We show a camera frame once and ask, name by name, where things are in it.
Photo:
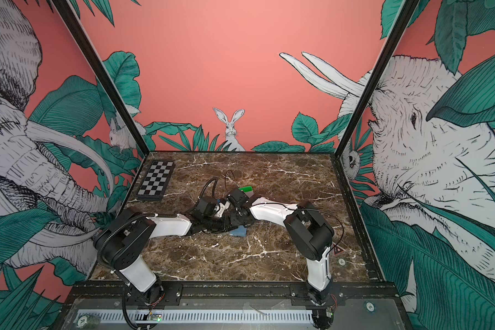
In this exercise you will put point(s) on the small triangle warning sticker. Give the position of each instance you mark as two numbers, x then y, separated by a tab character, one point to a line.
338	250

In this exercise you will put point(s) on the black front mounting rail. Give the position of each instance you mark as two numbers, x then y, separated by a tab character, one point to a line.
176	291

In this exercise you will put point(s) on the white slotted cable duct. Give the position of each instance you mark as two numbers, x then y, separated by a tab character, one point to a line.
194	316

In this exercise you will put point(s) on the blue card holder wallet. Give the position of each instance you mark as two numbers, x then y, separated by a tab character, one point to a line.
241	231

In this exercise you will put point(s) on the black white checkerboard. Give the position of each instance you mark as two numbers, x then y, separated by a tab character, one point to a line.
156	180

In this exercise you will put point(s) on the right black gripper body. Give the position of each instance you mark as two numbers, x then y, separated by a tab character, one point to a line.
237	218

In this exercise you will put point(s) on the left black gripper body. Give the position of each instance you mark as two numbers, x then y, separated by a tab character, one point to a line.
216	225

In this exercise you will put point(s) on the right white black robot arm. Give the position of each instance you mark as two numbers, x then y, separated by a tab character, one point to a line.
309	230

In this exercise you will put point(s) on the right black frame post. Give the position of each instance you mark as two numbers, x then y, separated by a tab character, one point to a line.
403	17

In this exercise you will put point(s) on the left black frame post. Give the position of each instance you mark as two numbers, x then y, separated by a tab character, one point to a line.
70	19

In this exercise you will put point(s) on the black frame post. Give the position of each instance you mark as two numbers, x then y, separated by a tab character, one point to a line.
403	17
70	19

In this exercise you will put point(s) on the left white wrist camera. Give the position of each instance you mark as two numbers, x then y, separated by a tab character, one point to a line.
222	206

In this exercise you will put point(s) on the green card tray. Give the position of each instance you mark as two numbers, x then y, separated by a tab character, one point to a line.
246	189

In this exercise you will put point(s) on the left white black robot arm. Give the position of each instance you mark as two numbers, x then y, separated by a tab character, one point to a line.
119	246

